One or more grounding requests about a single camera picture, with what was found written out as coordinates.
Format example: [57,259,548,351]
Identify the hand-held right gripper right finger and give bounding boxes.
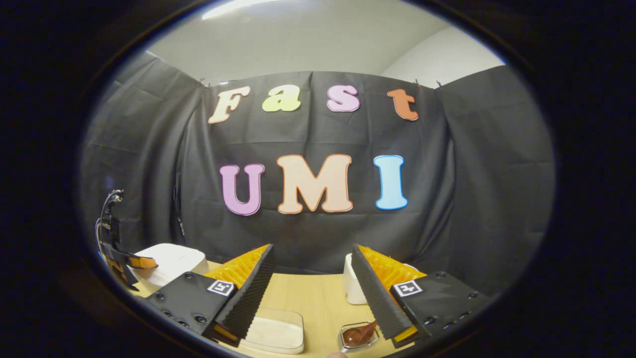
[350,243,500,349]

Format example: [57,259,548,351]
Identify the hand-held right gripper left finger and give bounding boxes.
[144,243,277,348]

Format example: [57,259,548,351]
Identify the white rice cooker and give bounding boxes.
[127,243,210,294]

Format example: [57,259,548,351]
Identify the brown wooden spoon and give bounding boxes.
[343,321,379,349]

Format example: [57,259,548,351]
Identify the white toaster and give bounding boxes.
[343,253,371,305]

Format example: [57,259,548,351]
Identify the clear plastic container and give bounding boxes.
[241,307,305,355]

